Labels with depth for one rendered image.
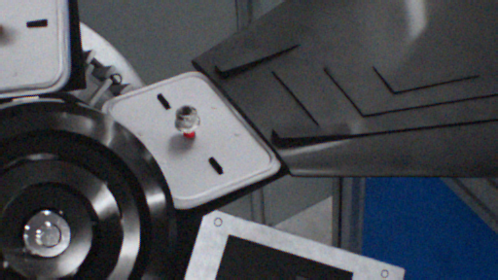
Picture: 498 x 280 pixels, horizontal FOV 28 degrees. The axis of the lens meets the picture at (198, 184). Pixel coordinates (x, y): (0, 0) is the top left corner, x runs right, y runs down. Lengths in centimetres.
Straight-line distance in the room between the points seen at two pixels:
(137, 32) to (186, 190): 96
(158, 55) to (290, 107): 96
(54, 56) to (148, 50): 100
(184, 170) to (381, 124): 11
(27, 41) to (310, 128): 15
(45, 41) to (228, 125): 11
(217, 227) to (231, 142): 12
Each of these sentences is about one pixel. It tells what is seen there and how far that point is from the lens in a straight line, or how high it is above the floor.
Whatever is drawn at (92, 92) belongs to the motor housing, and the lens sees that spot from 61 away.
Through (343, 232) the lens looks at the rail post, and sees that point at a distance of 132.
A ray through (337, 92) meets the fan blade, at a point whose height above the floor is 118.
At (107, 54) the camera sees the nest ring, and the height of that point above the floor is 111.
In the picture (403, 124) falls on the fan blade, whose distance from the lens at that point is 53.
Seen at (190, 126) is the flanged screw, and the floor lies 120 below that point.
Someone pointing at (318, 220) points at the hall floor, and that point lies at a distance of 200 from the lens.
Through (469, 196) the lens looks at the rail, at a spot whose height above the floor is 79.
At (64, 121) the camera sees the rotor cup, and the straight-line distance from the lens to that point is 43.
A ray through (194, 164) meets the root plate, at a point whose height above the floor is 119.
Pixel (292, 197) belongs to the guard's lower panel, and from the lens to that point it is 189.
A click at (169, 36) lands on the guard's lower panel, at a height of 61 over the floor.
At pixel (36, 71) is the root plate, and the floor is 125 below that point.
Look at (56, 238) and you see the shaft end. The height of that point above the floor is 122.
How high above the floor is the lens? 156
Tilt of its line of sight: 49 degrees down
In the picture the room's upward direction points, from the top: 8 degrees counter-clockwise
